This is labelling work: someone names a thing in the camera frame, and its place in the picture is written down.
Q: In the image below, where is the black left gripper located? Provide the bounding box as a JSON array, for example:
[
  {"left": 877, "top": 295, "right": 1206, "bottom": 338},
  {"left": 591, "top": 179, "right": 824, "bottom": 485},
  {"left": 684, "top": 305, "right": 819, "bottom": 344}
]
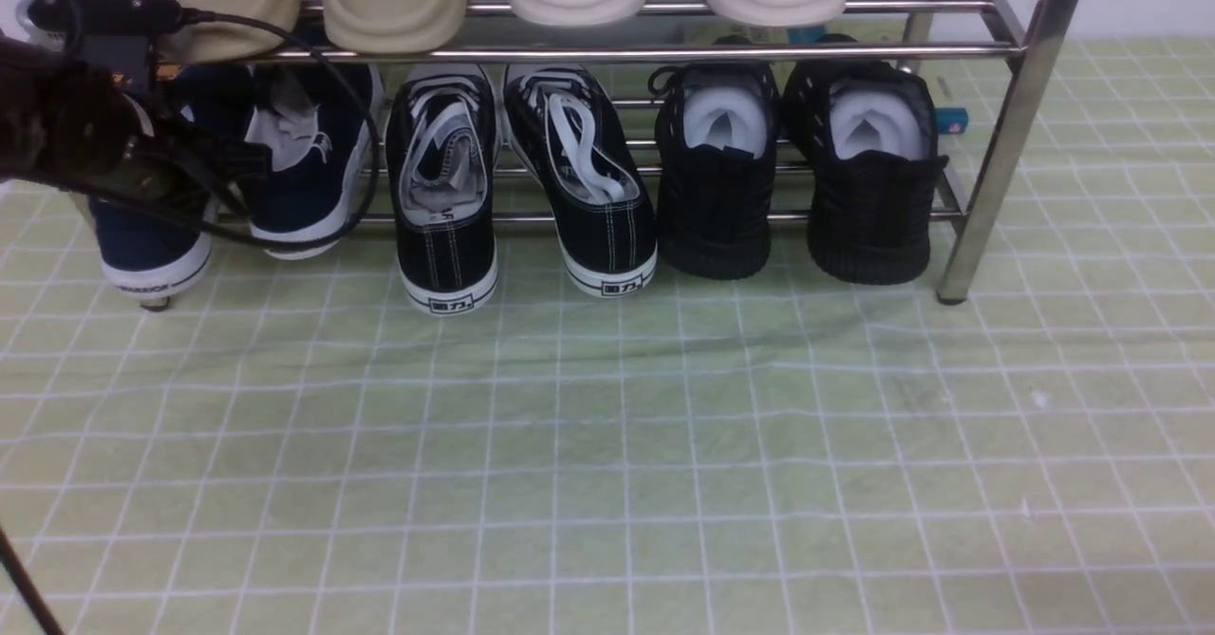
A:
[{"left": 1, "top": 38, "right": 248, "bottom": 210}]

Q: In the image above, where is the navy canvas shoe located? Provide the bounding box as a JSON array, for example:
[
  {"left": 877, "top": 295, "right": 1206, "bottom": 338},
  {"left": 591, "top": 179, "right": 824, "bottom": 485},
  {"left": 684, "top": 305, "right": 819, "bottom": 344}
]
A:
[
  {"left": 241, "top": 64, "right": 383, "bottom": 243},
  {"left": 87, "top": 64, "right": 252, "bottom": 302}
]

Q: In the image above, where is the black canvas sneaker left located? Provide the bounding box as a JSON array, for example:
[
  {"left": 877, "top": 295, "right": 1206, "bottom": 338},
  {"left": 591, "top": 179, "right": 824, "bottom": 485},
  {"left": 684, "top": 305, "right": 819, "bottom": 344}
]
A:
[{"left": 383, "top": 64, "right": 502, "bottom": 316}]

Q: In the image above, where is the black canvas sneaker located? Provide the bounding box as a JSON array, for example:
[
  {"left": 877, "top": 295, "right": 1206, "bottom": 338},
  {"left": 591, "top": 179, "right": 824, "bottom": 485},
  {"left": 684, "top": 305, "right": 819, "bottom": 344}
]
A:
[
  {"left": 383, "top": 64, "right": 502, "bottom": 316},
  {"left": 502, "top": 64, "right": 657, "bottom": 299}
]

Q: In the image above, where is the green grid tablecloth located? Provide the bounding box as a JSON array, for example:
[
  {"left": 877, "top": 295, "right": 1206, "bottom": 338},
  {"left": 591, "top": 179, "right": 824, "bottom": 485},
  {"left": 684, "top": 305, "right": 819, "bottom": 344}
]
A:
[{"left": 1, "top": 39, "right": 1214, "bottom": 634}]

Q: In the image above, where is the black canvas sneaker right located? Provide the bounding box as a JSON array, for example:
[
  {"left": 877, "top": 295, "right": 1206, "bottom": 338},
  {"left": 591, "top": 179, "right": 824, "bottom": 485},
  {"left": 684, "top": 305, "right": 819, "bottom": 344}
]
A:
[{"left": 502, "top": 64, "right": 657, "bottom": 299}]

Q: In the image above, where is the black knit sneaker left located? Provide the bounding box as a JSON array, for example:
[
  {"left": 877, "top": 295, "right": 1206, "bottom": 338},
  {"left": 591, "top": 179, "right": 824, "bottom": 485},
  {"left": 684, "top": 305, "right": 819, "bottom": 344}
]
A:
[{"left": 649, "top": 63, "right": 778, "bottom": 280}]

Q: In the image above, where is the black knit sneaker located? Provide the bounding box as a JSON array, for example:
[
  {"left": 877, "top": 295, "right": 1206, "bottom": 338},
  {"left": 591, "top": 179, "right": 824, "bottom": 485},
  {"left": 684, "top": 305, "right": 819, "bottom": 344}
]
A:
[
  {"left": 780, "top": 59, "right": 946, "bottom": 287},
  {"left": 649, "top": 63, "right": 778, "bottom": 280}
]

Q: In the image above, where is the black knit sneaker right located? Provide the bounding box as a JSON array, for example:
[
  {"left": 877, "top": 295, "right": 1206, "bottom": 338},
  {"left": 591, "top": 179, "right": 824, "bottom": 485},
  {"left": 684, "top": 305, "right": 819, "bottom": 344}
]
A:
[{"left": 780, "top": 59, "right": 946, "bottom": 287}]

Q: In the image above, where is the small blue box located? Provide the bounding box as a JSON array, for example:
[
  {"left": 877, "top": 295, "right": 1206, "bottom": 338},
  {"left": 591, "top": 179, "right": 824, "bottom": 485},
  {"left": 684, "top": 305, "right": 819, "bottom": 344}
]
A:
[{"left": 936, "top": 106, "right": 970, "bottom": 135}]

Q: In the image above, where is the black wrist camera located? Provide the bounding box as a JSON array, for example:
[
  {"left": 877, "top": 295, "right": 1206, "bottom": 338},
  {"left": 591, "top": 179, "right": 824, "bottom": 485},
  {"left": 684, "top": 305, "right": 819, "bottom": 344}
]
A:
[{"left": 26, "top": 0, "right": 185, "bottom": 93}]

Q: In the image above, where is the black cable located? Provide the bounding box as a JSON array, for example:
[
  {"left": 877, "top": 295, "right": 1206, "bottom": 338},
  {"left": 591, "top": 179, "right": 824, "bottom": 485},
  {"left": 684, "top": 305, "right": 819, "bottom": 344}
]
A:
[{"left": 0, "top": 0, "right": 383, "bottom": 253}]

